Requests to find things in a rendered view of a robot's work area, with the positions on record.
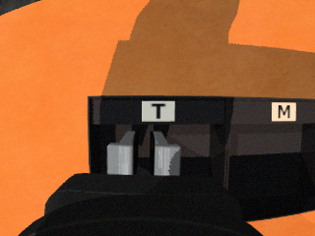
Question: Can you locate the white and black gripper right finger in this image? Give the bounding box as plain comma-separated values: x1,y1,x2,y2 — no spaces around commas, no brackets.
150,132,181,176

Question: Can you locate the black rack of bins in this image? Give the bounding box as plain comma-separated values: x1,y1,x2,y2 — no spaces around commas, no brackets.
88,95,315,222

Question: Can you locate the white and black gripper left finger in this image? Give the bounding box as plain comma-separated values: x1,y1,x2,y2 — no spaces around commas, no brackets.
107,131,139,175

